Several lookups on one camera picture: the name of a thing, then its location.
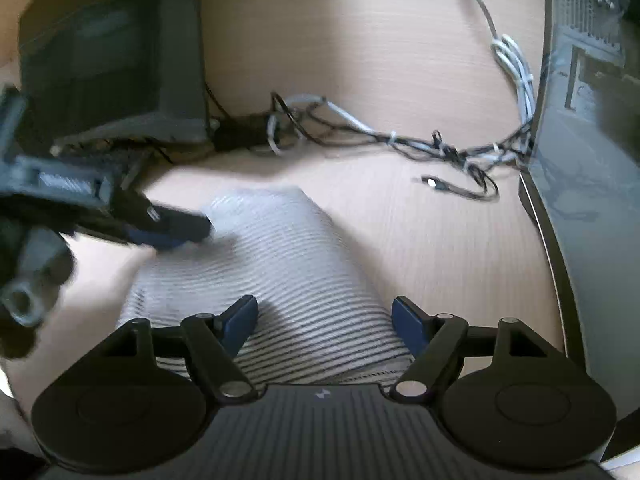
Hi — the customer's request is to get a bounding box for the striped grey white garment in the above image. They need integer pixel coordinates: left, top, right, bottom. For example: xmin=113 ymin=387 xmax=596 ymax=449
xmin=118 ymin=188 xmax=412 ymax=388

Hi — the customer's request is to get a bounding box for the black power adapter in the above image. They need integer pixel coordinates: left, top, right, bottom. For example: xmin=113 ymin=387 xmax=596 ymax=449
xmin=209 ymin=114 xmax=269 ymax=153

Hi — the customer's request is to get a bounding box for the left black monitor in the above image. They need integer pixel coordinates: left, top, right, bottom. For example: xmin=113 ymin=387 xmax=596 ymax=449
xmin=18 ymin=0 xmax=208 ymax=144

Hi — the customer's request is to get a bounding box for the black monitor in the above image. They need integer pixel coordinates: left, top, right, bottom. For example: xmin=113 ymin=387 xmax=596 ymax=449
xmin=18 ymin=0 xmax=208 ymax=144
xmin=516 ymin=0 xmax=640 ymax=366

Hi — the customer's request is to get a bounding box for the right black monitor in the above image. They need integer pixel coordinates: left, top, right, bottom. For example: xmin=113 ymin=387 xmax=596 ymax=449
xmin=516 ymin=0 xmax=640 ymax=366

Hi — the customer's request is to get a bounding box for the black audio jack cable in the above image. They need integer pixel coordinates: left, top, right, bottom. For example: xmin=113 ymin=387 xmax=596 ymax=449
xmin=412 ymin=164 xmax=501 ymax=204

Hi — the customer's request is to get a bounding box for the white grey cable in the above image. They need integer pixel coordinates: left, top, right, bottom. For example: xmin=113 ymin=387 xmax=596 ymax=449
xmin=264 ymin=0 xmax=537 ymax=172

